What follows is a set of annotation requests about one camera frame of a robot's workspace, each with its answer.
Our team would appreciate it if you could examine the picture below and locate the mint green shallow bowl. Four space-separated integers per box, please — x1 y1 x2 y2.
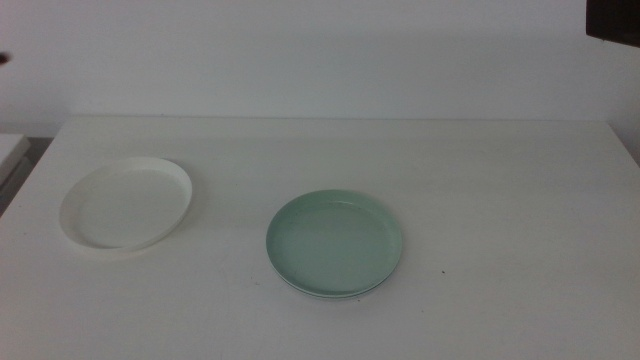
265 188 404 297

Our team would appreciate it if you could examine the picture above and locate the white shallow bowl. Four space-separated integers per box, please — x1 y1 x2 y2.
58 156 194 253

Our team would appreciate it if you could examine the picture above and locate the grey shallow bowl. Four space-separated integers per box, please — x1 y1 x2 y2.
273 272 390 301

